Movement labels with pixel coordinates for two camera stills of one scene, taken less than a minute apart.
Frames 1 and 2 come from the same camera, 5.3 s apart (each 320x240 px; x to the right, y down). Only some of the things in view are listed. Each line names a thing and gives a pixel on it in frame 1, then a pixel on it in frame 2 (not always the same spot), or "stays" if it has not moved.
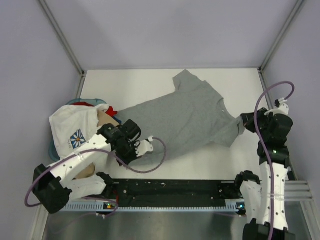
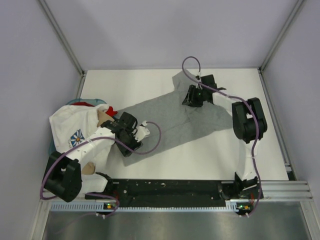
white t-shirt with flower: (71, 127) stays
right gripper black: (248, 120) to (190, 100)
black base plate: (175, 191) stays
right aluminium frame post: (279, 39) stays
